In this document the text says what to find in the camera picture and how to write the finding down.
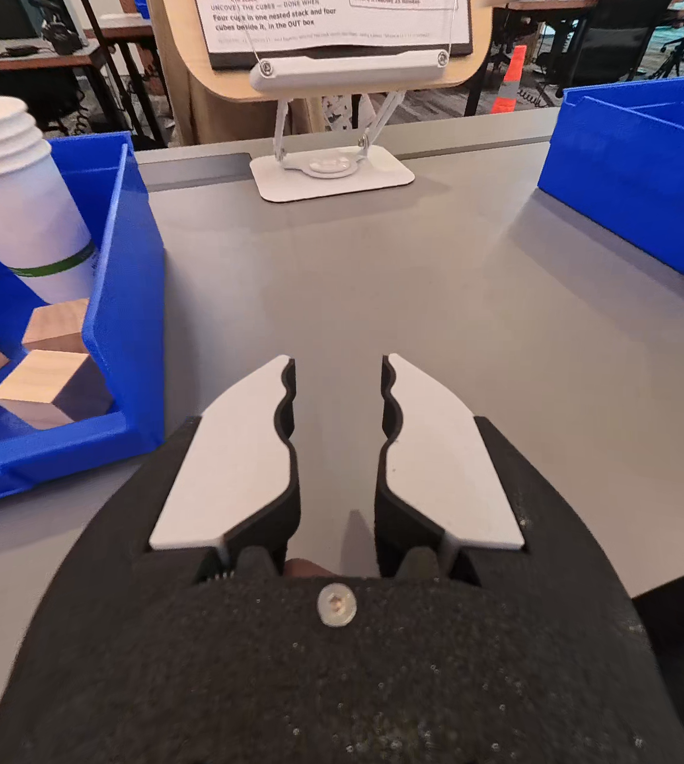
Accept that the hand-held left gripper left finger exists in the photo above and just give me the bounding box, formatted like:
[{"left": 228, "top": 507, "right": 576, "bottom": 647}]
[{"left": 149, "top": 356, "right": 302, "bottom": 583}]

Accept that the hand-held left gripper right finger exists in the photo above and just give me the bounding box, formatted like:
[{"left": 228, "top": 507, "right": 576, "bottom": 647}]
[{"left": 375, "top": 353, "right": 525, "bottom": 579}]

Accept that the blue plastic bin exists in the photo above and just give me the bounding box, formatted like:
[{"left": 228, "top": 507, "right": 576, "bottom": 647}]
[
  {"left": 538, "top": 74, "right": 684, "bottom": 298},
  {"left": 0, "top": 133, "right": 166, "bottom": 509}
]

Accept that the orange traffic cone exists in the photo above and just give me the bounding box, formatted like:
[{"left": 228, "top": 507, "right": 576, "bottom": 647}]
[{"left": 491, "top": 45, "right": 528, "bottom": 114}]

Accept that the dark background desk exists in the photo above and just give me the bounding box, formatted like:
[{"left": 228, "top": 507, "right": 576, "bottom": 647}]
[{"left": 0, "top": 39, "right": 166, "bottom": 147}]

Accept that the black office chair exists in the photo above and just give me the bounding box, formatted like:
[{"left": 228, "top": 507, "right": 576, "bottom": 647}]
[{"left": 557, "top": 0, "right": 674, "bottom": 102}]

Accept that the instruction tablet screen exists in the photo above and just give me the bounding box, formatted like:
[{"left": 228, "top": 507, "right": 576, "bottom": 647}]
[{"left": 195, "top": 0, "right": 474, "bottom": 71}]

